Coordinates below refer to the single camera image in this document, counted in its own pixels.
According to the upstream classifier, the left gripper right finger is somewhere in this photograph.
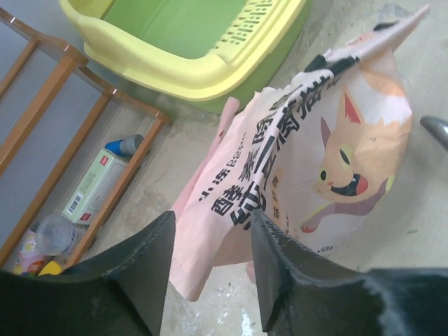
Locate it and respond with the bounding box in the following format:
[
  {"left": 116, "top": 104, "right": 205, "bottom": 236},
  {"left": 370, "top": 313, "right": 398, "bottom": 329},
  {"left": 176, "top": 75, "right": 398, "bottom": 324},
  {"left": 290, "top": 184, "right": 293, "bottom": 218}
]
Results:
[{"left": 251, "top": 210, "right": 354, "bottom": 335}]

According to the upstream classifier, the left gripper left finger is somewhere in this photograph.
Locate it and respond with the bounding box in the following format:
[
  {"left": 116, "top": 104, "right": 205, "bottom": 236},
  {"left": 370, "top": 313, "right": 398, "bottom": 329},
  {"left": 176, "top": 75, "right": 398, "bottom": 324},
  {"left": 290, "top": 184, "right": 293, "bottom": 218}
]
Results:
[{"left": 62, "top": 210, "right": 176, "bottom": 336}]

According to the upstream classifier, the pink cat litter bag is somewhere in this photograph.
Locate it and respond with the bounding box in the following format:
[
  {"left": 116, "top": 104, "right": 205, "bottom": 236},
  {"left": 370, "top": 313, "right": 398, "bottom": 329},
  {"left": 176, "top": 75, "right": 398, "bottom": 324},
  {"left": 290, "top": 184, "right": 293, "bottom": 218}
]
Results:
[{"left": 169, "top": 6, "right": 430, "bottom": 301}]

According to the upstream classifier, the silver metal scoop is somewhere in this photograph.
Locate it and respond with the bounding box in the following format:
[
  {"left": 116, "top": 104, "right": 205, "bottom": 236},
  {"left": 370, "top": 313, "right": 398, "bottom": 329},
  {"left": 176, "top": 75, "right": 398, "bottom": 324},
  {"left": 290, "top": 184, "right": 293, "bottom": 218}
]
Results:
[{"left": 420, "top": 115, "right": 448, "bottom": 151}]

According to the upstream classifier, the pale green long box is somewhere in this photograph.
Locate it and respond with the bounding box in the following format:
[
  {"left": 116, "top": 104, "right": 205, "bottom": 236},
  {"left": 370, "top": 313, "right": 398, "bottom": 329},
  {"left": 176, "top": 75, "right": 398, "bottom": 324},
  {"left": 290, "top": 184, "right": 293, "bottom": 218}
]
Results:
[{"left": 62, "top": 149, "right": 128, "bottom": 225}]

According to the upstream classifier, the yellow green litter box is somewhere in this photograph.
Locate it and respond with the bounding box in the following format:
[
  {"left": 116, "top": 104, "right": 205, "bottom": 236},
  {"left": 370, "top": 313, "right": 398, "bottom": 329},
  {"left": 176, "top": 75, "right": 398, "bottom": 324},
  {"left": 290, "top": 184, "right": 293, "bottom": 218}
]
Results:
[{"left": 59, "top": 0, "right": 312, "bottom": 113}]

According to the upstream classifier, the yellow small block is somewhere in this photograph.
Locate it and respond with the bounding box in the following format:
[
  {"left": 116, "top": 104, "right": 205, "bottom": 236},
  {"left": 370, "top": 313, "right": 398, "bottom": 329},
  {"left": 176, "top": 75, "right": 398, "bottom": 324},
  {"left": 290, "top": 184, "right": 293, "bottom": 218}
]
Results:
[{"left": 38, "top": 260, "right": 63, "bottom": 276}]

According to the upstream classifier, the clear plastic cup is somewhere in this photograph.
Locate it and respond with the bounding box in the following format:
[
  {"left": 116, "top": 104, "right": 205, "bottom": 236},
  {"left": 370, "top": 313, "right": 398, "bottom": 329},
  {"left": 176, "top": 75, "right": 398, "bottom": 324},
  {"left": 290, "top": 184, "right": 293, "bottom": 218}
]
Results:
[{"left": 35, "top": 214, "right": 83, "bottom": 256}]

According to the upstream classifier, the pink small package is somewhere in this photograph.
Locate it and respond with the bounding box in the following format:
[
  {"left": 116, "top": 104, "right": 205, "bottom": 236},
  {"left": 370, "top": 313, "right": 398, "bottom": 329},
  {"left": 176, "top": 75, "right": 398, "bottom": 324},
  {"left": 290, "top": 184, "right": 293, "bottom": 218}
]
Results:
[{"left": 13, "top": 229, "right": 50, "bottom": 275}]

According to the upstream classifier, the blue grey bottle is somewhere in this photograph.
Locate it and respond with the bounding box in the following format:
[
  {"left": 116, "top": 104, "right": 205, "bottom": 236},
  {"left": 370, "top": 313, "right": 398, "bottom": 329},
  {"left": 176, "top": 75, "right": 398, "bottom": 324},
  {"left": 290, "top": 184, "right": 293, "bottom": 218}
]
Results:
[{"left": 104, "top": 134, "right": 144, "bottom": 157}]

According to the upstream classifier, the brown wooden shelf rack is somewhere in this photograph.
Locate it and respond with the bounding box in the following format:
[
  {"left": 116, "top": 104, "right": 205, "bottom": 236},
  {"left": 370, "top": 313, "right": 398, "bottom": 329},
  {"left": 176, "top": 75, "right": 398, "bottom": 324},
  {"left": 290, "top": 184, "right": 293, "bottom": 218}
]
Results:
[{"left": 1, "top": 10, "right": 172, "bottom": 270}]

